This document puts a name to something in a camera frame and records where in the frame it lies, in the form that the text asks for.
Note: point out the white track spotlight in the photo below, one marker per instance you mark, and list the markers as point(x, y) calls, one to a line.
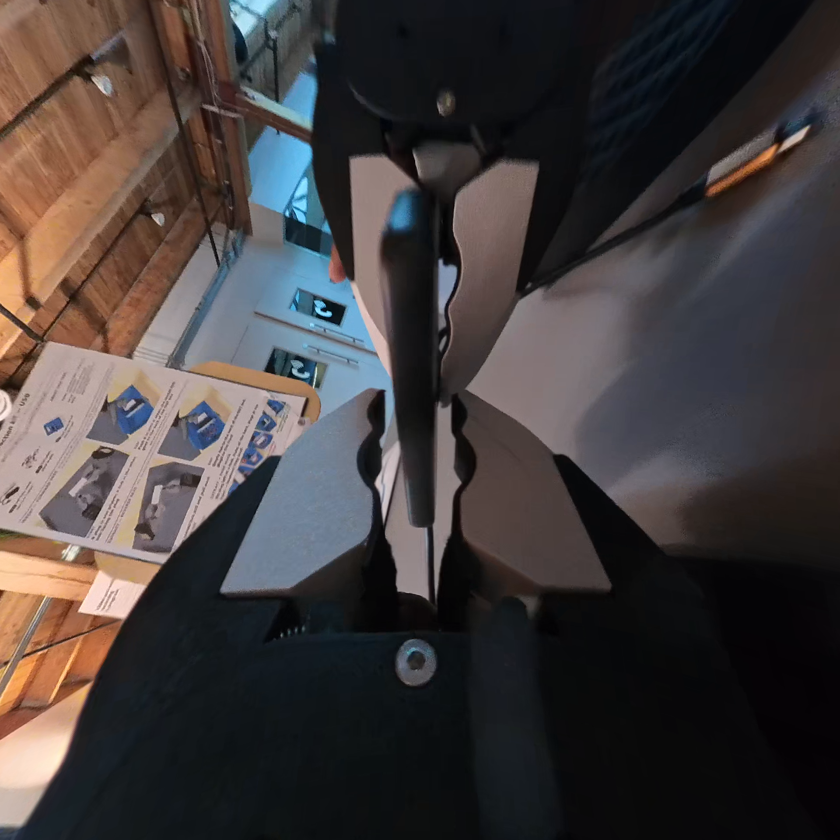
point(102, 84)
point(156, 216)

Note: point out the person's right hand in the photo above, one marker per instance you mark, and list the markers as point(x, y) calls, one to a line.
point(340, 269)

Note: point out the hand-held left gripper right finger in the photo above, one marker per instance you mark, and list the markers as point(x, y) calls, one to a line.
point(525, 518)

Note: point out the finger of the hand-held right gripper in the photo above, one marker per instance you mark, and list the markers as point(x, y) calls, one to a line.
point(369, 223)
point(492, 262)

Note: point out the phone icon door window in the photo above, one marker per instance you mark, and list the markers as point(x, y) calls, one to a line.
point(295, 369)
point(318, 308)

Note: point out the grey USB hub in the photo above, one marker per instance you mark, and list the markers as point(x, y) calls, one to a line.
point(410, 328)

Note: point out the wooden display board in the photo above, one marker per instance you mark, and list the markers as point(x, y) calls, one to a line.
point(229, 377)

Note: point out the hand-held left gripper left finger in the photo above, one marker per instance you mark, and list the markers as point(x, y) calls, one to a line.
point(308, 512)

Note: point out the printed instruction sheet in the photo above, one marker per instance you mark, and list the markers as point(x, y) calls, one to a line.
point(131, 446)

